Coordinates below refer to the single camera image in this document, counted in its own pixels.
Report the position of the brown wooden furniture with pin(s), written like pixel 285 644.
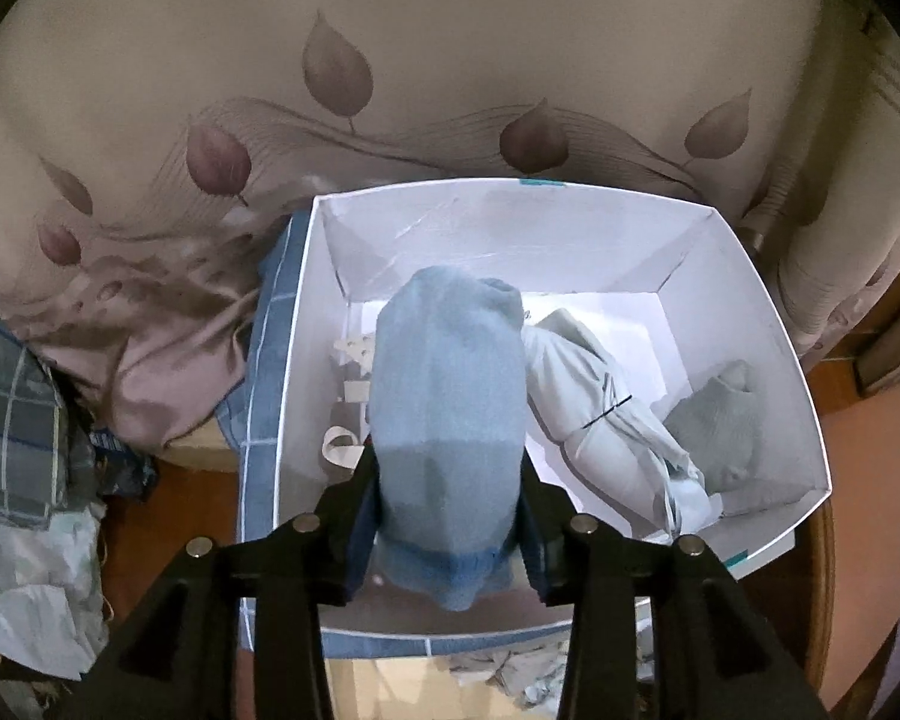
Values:
pixel 870 450

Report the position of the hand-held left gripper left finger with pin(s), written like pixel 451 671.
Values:
pixel 360 562

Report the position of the brown cardboard box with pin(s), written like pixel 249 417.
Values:
pixel 199 454

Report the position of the white underwear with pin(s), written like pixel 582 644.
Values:
pixel 525 679

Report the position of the grey plaid blanket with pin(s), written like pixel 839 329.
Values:
pixel 15 420

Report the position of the blue checked cloth cover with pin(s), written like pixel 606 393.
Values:
pixel 266 360

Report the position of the dark plastic package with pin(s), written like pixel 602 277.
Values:
pixel 120 465

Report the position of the wooden drawer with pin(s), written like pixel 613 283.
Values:
pixel 390 690

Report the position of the white paper loop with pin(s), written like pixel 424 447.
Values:
pixel 345 461

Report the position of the light blue sock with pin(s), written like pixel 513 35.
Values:
pixel 442 405

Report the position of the grey underwear with black line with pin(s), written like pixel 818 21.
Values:
pixel 577 382

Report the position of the white cardboard box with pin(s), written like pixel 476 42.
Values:
pixel 495 240

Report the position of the leaf print bedsheet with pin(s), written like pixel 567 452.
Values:
pixel 450 52

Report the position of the white paper tag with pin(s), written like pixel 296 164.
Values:
pixel 354 392
pixel 356 349

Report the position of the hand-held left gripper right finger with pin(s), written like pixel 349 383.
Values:
pixel 544 577

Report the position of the white plastic bag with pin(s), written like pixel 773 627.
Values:
pixel 37 600

